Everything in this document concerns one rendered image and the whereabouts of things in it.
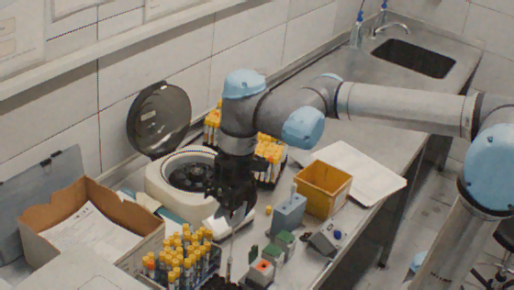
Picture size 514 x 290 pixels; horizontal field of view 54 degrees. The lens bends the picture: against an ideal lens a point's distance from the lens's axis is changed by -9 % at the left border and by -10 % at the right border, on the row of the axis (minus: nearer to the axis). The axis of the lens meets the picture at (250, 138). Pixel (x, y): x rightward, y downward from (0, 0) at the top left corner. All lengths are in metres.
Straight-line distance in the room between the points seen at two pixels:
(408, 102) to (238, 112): 0.31
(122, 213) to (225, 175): 0.41
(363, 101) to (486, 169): 0.31
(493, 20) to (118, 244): 2.60
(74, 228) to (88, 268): 0.45
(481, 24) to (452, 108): 2.44
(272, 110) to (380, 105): 0.20
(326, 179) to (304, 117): 0.76
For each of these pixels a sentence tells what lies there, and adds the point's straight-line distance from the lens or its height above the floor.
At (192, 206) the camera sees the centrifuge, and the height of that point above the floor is 0.98.
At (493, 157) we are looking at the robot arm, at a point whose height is 1.51.
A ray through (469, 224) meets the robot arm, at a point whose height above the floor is 1.37.
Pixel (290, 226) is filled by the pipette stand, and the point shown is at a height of 0.91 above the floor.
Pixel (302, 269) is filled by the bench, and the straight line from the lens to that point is 1.45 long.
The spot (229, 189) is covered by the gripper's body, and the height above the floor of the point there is 1.23.
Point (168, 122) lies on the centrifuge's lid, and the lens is 1.66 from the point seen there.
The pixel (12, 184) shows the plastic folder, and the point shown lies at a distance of 1.39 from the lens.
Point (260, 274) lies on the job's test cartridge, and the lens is 1.33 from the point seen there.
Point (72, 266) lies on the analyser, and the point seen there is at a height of 1.18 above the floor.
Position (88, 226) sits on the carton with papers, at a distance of 1.44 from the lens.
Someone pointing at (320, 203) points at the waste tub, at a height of 0.93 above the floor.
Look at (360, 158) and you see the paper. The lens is 1.90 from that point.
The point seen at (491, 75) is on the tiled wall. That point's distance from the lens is 3.47.
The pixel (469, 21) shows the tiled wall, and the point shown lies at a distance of 3.41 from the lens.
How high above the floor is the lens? 1.88
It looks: 31 degrees down
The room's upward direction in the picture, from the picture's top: 7 degrees clockwise
